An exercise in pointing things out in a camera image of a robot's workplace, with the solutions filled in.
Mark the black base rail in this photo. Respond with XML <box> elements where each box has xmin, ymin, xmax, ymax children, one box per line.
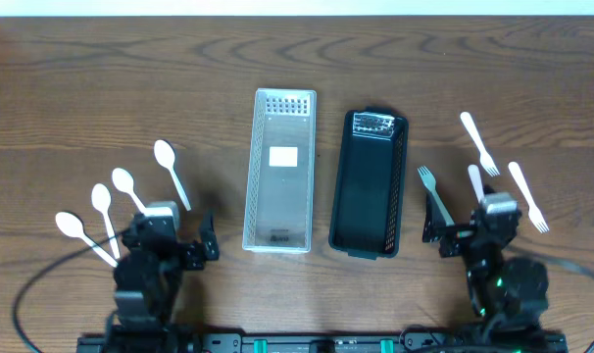
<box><xmin>75</xmin><ymin>330</ymin><xmax>570</xmax><ymax>353</ymax></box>

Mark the white plastic spoon far left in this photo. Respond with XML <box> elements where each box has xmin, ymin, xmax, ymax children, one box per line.
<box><xmin>55</xmin><ymin>212</ymin><xmax>118</xmax><ymax>268</ymax></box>

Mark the dark green plastic basket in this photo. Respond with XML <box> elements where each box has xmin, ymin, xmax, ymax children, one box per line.
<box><xmin>328</xmin><ymin>107</ymin><xmax>409</xmax><ymax>260</ymax></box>

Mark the white plastic fork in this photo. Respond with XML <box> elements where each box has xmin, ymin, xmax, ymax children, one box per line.
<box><xmin>508</xmin><ymin>162</ymin><xmax>550</xmax><ymax>233</ymax></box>
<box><xmin>460</xmin><ymin>112</ymin><xmax>500</xmax><ymax>177</ymax></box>

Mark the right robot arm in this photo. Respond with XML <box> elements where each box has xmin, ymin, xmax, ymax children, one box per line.
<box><xmin>422</xmin><ymin>192</ymin><xmax>549</xmax><ymax>342</ymax></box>

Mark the mint green plastic fork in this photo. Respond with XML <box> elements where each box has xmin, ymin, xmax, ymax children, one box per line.
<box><xmin>418</xmin><ymin>166</ymin><xmax>455</xmax><ymax>226</ymax></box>

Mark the clear perforated plastic basket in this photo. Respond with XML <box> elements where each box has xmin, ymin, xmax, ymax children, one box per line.
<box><xmin>242</xmin><ymin>88</ymin><xmax>317</xmax><ymax>254</ymax></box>

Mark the white plastic spoon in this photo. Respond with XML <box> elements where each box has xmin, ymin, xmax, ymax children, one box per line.
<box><xmin>154</xmin><ymin>139</ymin><xmax>192</xmax><ymax>211</ymax></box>
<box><xmin>55</xmin><ymin>212</ymin><xmax>118</xmax><ymax>268</ymax></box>
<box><xmin>91</xmin><ymin>183</ymin><xmax>121</xmax><ymax>260</ymax></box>
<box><xmin>112</xmin><ymin>168</ymin><xmax>146</xmax><ymax>214</ymax></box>

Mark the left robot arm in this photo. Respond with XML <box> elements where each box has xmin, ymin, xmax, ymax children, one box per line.
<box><xmin>113</xmin><ymin>211</ymin><xmax>220</xmax><ymax>333</ymax></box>

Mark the pale pink plastic fork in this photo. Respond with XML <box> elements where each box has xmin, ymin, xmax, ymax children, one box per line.
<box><xmin>468</xmin><ymin>165</ymin><xmax>485</xmax><ymax>203</ymax></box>

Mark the white plastic spoon rightmost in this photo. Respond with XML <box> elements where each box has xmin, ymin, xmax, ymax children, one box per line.
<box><xmin>154</xmin><ymin>139</ymin><xmax>192</xmax><ymax>211</ymax></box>

